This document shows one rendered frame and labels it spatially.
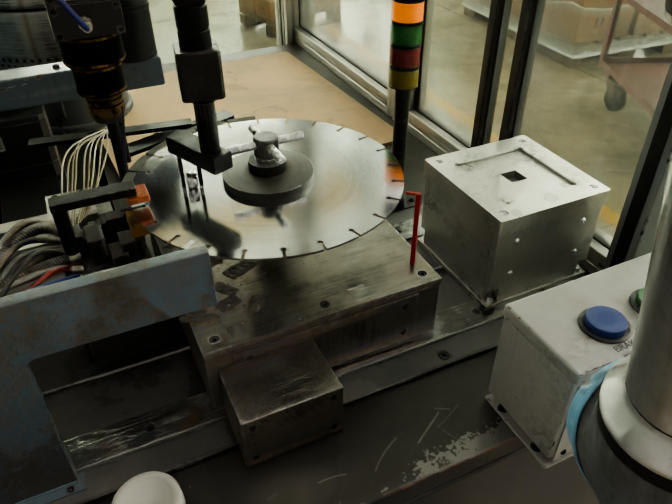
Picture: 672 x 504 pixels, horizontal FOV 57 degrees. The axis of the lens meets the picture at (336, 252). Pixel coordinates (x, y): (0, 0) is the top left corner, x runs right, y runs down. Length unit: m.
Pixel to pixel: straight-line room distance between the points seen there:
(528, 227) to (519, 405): 0.23
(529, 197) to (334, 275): 0.28
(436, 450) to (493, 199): 0.33
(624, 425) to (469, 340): 0.39
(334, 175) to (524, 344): 0.30
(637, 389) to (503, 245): 0.40
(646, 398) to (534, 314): 0.24
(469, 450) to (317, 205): 0.32
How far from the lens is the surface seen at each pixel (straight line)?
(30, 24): 1.30
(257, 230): 0.66
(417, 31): 0.93
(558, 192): 0.86
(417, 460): 0.71
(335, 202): 0.70
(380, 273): 0.76
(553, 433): 0.69
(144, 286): 0.57
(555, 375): 0.64
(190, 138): 0.72
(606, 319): 0.67
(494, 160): 0.93
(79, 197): 0.71
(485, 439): 0.73
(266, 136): 0.73
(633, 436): 0.47
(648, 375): 0.43
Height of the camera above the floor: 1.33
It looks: 37 degrees down
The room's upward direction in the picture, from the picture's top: straight up
